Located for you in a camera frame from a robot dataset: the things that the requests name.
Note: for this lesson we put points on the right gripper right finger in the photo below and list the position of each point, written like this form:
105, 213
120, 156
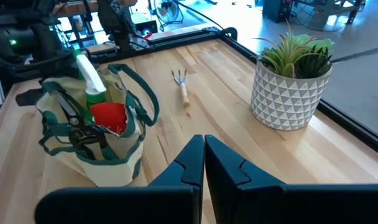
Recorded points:
285, 205

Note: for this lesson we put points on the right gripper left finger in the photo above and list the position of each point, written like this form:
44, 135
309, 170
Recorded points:
130, 205

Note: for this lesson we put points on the cream canvas green-trimmed garden bag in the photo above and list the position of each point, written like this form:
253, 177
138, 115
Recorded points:
114, 168

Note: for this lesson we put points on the black pruning shears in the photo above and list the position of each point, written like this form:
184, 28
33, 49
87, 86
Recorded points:
80, 133

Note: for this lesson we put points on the red and black garden glove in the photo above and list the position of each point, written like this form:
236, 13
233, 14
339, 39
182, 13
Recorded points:
109, 116

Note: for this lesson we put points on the green spray bottle white head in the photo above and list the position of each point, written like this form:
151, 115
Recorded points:
89, 77

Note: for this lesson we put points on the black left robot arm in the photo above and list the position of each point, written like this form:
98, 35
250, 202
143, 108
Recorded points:
117, 21

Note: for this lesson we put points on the succulent in white patterned pot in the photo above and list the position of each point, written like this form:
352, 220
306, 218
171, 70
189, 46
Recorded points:
285, 99

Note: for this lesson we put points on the black box with blue light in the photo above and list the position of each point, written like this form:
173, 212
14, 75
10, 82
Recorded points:
147, 28

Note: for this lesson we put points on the black equipment case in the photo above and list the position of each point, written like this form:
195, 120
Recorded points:
277, 11

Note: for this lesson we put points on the grey metal corner bracket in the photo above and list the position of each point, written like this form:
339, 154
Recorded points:
142, 42

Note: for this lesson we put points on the black aluminium rig frame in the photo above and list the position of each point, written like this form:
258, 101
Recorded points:
176, 42

